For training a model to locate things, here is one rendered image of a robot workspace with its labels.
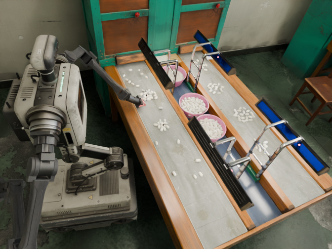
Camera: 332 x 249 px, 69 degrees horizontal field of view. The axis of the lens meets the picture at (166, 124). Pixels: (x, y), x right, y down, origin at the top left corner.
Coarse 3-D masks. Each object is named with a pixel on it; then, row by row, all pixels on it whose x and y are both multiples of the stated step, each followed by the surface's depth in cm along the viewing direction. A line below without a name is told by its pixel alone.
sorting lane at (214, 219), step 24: (120, 72) 233; (144, 72) 237; (144, 120) 196; (168, 120) 199; (168, 144) 183; (192, 144) 185; (168, 168) 169; (192, 168) 171; (192, 192) 159; (216, 192) 161; (192, 216) 149; (216, 216) 150; (216, 240) 141
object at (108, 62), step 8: (88, 40) 259; (168, 48) 250; (176, 48) 254; (216, 48) 278; (96, 56) 234; (104, 64) 232; (112, 64) 236; (96, 80) 301; (96, 88) 313; (104, 88) 258; (104, 96) 266; (104, 104) 275
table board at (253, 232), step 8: (328, 192) 169; (312, 200) 164; (320, 200) 171; (296, 208) 159; (304, 208) 168; (280, 216) 154; (288, 216) 161; (264, 224) 150; (272, 224) 156; (248, 232) 146; (256, 232) 151; (232, 240) 142; (240, 240) 146; (216, 248) 139; (224, 248) 142
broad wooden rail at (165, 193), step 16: (112, 96) 231; (128, 112) 197; (128, 128) 195; (144, 128) 189; (144, 144) 178; (144, 160) 170; (160, 160) 172; (160, 176) 162; (160, 192) 155; (160, 208) 162; (176, 208) 149; (176, 224) 143; (176, 240) 143; (192, 240) 138
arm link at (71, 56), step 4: (76, 48) 174; (80, 48) 175; (64, 52) 142; (68, 52) 145; (72, 52) 150; (76, 52) 164; (80, 52) 171; (84, 52) 182; (68, 56) 142; (72, 56) 145; (76, 56) 159; (80, 56) 173; (84, 56) 180; (88, 56) 180; (68, 60) 143; (72, 60) 144; (84, 60) 181; (88, 60) 182
